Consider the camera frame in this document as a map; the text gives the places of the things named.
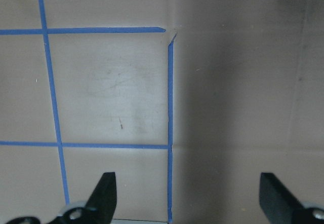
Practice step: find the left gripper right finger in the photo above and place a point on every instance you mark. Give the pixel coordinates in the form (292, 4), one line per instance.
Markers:
(279, 205)

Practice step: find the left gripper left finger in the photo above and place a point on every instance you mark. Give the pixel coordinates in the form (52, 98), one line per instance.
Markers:
(99, 208)

